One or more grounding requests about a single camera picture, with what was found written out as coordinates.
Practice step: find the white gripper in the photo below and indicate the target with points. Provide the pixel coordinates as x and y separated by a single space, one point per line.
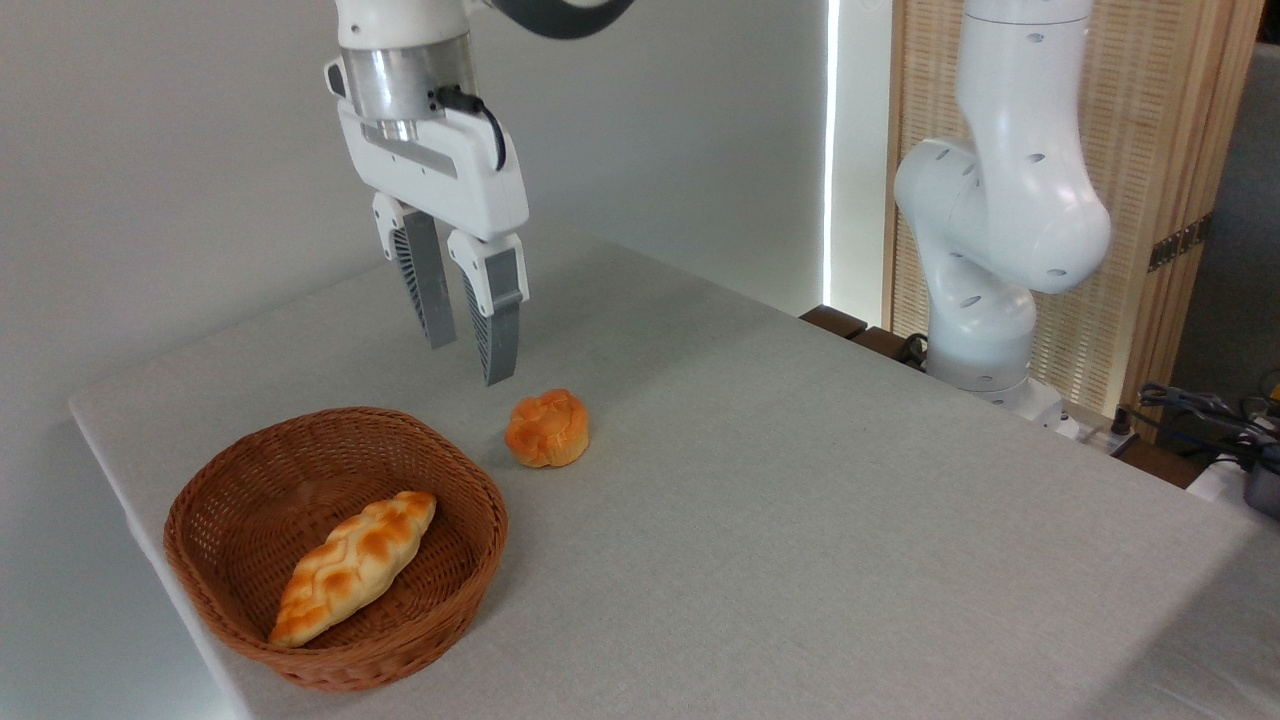
450 170

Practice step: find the round orange bread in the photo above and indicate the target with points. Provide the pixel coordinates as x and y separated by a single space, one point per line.
546 428

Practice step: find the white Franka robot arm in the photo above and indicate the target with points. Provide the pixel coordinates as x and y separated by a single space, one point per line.
1000 200

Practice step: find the long braided bread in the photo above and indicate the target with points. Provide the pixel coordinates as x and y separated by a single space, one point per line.
350 565

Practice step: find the brown wicker basket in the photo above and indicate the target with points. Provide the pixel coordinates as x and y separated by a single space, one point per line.
240 500

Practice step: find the dark brown wooden bench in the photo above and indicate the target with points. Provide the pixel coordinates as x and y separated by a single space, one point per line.
835 320

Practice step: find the grey tablecloth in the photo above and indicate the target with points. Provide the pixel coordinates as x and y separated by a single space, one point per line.
800 550

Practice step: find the white power strip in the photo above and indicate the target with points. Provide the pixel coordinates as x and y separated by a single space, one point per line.
1095 435

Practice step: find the wooden slatted screen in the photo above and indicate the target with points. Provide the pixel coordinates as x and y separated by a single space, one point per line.
1140 100

